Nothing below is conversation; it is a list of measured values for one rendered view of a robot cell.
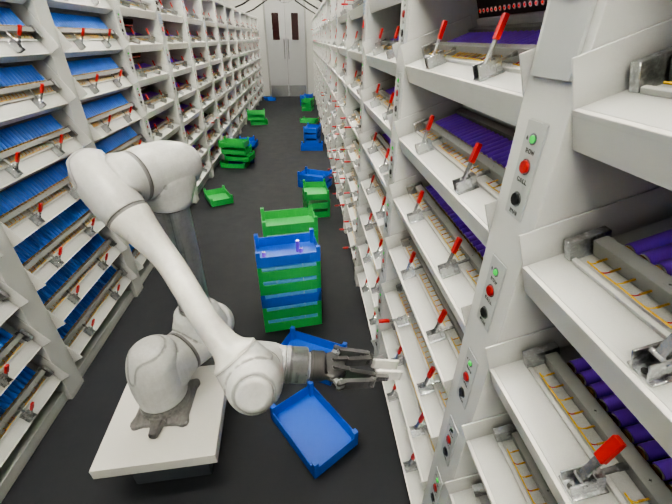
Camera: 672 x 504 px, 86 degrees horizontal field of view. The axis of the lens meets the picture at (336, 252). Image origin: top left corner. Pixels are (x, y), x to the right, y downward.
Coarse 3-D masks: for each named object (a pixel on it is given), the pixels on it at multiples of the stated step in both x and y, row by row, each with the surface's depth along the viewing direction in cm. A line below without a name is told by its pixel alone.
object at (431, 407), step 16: (384, 288) 135; (400, 288) 133; (400, 304) 128; (400, 336) 116; (416, 352) 109; (416, 368) 105; (416, 384) 100; (432, 400) 95; (432, 416) 91; (432, 432) 88
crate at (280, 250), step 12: (312, 228) 183; (264, 240) 181; (276, 240) 183; (288, 240) 184; (300, 240) 186; (312, 240) 186; (276, 252) 178; (288, 252) 178; (312, 252) 168; (264, 264) 166; (276, 264) 167; (288, 264) 169
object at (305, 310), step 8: (320, 304) 185; (264, 312) 180; (272, 312) 181; (280, 312) 182; (288, 312) 183; (296, 312) 184; (304, 312) 185; (312, 312) 187; (320, 312) 188; (264, 320) 182
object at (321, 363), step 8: (312, 352) 89; (320, 352) 89; (328, 352) 93; (312, 360) 87; (320, 360) 87; (328, 360) 90; (312, 368) 86; (320, 368) 86; (328, 368) 88; (312, 376) 86; (320, 376) 86; (328, 376) 87; (336, 376) 87
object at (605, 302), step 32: (576, 224) 44; (608, 224) 44; (640, 224) 45; (544, 256) 46; (576, 256) 44; (608, 256) 41; (640, 256) 39; (544, 288) 43; (576, 288) 41; (608, 288) 39; (640, 288) 38; (576, 320) 38; (608, 320) 37; (640, 320) 35; (608, 352) 34; (640, 352) 31; (608, 384) 36; (640, 384) 31; (640, 416) 32
